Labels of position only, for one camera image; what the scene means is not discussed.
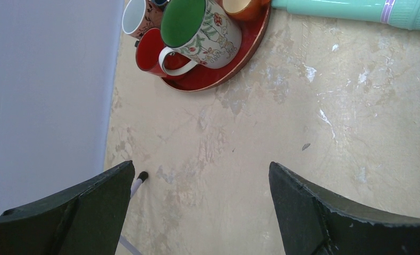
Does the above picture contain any blue mug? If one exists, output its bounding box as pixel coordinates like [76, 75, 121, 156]
[152, 0, 169, 8]

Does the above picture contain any teal pen tube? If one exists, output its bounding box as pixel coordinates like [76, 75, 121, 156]
[271, 0, 420, 30]

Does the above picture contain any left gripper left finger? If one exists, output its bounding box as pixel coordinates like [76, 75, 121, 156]
[0, 161, 135, 254]

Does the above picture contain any large white cat mug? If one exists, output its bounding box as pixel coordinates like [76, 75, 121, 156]
[158, 0, 242, 76]

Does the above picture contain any small orange cup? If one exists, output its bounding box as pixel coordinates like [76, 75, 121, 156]
[222, 0, 271, 21]

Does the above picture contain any red round tray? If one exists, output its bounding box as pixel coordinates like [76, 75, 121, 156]
[161, 1, 272, 92]

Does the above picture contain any red glossy mug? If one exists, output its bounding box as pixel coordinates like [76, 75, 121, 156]
[135, 28, 190, 80]

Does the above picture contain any pink brown mug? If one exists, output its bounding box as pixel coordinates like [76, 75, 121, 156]
[121, 0, 163, 39]

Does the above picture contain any tripod stand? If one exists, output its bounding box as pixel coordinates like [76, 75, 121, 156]
[119, 171, 149, 255]

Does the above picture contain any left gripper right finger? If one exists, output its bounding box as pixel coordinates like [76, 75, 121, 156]
[268, 162, 420, 254]

